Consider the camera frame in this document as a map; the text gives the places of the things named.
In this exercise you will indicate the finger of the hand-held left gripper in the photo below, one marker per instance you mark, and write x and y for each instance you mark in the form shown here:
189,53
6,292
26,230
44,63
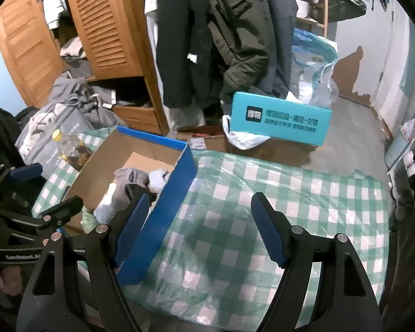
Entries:
27,173
65,211

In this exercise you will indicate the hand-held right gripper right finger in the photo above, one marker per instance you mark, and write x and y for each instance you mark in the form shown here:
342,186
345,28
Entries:
268,228

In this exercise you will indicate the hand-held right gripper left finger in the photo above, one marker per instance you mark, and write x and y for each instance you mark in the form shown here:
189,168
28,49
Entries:
131,228

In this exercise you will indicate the white plastic bag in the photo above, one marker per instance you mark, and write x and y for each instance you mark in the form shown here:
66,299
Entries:
242,138
107,207

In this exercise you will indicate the black sock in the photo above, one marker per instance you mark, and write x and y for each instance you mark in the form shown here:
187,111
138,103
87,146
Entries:
136,193

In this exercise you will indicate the blue cardboard box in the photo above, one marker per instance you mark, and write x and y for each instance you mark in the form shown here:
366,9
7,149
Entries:
166,214

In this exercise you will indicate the light blue sock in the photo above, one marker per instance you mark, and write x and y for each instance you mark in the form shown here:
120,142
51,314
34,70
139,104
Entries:
159,179

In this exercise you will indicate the person's left hand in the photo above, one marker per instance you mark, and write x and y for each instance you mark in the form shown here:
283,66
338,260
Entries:
7,280

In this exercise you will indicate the grey printed sweatshirt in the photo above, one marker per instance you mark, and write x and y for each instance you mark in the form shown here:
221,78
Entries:
45,135

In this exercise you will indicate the green checkered tablecloth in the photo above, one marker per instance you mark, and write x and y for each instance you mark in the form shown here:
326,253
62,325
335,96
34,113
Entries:
262,186

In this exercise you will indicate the yellow cap plastic bottle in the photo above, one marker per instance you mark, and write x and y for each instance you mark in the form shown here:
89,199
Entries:
69,148

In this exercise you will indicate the dark cloth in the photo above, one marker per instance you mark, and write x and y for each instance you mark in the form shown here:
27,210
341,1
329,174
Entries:
0,128

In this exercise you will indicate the brown cardboard box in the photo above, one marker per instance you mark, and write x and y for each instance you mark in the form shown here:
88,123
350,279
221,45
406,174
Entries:
283,152

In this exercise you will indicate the grey hoodie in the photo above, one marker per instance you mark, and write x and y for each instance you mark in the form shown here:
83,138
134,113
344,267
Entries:
76,96

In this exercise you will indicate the teal box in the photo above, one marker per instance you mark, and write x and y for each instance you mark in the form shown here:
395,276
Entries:
283,121

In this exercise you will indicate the wooden wardrobe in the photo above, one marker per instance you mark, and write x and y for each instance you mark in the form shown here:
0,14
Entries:
148,117

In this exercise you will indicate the cardboard box with red item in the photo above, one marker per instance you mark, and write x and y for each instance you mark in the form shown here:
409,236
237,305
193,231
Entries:
200,138

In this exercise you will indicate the narrow louvered wardrobe door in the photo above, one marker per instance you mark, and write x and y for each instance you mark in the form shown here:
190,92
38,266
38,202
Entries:
24,48

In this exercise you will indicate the grey folded clothes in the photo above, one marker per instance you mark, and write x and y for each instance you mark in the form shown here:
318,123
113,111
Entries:
72,52

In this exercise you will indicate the clear plastic bag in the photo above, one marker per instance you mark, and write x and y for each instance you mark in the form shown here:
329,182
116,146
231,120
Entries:
321,90

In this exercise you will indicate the group of shoes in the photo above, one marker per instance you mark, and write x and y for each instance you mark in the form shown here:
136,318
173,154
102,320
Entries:
411,169

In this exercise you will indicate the light blue bin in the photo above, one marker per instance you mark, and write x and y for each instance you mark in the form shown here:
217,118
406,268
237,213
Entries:
401,145

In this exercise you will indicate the wide louvered wardrobe door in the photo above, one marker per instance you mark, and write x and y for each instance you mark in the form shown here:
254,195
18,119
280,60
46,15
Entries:
103,24

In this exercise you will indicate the white garment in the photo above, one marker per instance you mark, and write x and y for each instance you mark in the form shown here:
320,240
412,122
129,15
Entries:
53,0

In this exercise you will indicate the blue plastic bag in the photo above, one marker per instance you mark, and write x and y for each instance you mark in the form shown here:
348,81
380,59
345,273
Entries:
314,52

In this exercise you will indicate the navy coat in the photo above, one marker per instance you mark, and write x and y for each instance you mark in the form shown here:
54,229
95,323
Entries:
276,41

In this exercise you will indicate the olive green jacket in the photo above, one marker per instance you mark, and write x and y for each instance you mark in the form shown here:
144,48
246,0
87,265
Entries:
242,34

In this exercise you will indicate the wooden shelf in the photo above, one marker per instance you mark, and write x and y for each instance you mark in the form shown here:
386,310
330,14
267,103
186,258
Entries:
318,3

